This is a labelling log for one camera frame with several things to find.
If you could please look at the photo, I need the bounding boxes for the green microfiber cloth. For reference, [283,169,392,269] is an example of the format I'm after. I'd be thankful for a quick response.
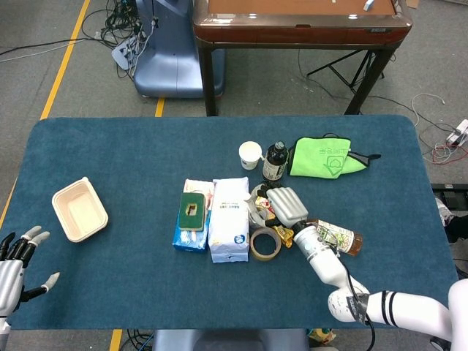
[287,135,382,180]

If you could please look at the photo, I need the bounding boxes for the blue table mat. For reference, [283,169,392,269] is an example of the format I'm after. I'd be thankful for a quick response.
[0,115,460,332]

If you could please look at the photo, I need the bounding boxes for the beige plastic food container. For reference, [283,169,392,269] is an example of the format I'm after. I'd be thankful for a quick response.
[51,176,110,244]

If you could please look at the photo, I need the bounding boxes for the grey blue robot torso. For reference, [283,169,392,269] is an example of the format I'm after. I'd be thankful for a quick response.
[151,328,310,351]

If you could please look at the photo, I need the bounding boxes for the black metal floor frame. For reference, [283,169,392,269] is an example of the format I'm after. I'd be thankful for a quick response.
[431,182,468,211]

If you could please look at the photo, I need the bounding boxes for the tangled black white cables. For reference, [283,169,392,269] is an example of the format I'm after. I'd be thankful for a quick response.
[80,0,154,80]

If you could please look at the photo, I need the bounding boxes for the long black floor cable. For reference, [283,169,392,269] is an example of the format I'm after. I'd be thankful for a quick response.
[0,36,110,59]

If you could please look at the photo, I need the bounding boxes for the white paper cup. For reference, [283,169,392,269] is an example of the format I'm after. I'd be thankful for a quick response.
[238,141,265,171]

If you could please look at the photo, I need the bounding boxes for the amber tea bottle green label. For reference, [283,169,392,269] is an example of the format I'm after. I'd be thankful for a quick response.
[305,218,364,257]

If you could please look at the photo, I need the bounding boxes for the green yellow sponge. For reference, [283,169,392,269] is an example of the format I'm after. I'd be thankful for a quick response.
[178,192,208,232]

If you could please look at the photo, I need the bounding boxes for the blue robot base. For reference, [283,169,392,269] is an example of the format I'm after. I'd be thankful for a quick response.
[133,0,226,99]

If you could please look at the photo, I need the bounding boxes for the blue tissue box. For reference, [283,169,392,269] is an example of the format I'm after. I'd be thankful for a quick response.
[172,178,216,254]

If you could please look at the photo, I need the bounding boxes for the white paper bag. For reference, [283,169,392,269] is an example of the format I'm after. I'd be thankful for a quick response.
[208,176,252,264]

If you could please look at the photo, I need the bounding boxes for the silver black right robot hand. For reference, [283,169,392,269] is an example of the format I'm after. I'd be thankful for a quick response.
[249,184,310,228]

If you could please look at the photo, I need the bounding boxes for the white power strip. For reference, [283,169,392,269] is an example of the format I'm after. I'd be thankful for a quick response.
[445,118,468,146]

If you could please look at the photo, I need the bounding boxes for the white floor cable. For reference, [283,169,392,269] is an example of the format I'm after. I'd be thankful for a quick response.
[411,93,449,127]

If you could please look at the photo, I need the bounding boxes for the brown mahjong table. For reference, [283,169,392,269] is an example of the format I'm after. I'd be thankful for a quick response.
[192,0,413,117]

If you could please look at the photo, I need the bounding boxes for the pale blue power strip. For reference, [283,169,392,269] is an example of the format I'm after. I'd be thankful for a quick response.
[111,36,146,70]

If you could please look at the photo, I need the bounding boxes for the gold snack packet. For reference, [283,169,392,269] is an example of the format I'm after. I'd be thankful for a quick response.
[249,186,302,249]

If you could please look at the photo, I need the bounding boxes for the dark tea bottle black cap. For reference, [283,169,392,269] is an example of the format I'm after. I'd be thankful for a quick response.
[262,141,289,183]

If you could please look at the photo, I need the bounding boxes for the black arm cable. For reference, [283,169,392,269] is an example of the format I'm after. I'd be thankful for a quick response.
[334,252,377,351]

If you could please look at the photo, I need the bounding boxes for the yellow green snack bag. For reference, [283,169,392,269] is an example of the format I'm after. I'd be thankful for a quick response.
[306,327,338,347]

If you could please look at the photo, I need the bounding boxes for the red floor cable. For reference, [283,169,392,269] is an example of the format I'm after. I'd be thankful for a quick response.
[422,142,468,165]

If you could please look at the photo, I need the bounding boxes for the yellow packing tape roll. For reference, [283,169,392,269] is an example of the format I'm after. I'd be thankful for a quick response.
[249,227,283,263]

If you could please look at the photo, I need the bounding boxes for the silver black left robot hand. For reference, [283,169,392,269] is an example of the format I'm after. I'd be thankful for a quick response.
[0,225,61,319]

